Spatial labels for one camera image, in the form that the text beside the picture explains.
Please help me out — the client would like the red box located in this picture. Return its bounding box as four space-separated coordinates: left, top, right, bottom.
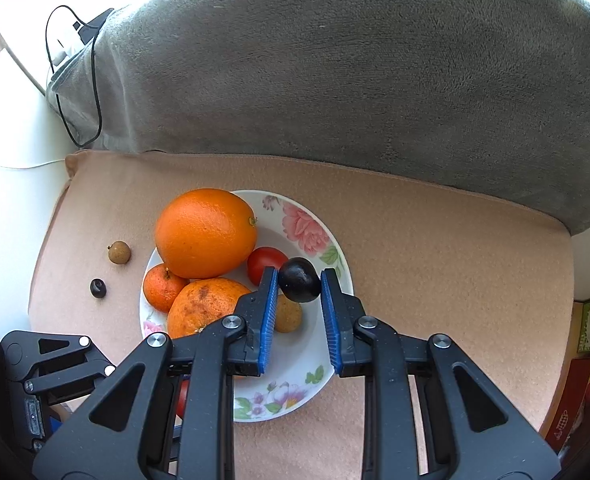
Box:
542 355 590 453

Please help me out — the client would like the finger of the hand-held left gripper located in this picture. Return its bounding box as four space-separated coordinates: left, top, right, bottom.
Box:
0 330 118 406

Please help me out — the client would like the black cable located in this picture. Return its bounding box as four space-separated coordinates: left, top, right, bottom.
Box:
45 5 116 148

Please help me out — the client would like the orange mandarin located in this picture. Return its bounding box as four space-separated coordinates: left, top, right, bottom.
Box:
142 263 191 313
167 278 253 339

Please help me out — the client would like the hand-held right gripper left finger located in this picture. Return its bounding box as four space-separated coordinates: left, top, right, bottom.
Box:
32 266 279 480

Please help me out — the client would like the large orange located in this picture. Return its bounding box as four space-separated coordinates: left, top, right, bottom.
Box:
154 188 259 280

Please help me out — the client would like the red cherry tomato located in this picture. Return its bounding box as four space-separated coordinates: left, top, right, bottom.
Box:
175 379 192 418
246 246 290 286

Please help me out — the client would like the brown longan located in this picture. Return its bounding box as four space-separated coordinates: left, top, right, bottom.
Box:
274 296 304 334
107 241 132 264

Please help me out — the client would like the white charger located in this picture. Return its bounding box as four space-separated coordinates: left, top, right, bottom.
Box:
50 20 96 68

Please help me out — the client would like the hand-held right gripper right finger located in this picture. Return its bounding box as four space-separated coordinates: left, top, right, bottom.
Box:
320 267 560 480

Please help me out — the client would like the white floral plate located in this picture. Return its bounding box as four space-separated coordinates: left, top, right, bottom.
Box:
139 190 355 423

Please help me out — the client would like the white cable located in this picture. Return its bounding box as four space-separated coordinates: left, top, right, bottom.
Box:
0 156 69 169

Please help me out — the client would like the grey fleece blanket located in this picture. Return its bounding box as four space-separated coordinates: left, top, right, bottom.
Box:
45 0 590 236

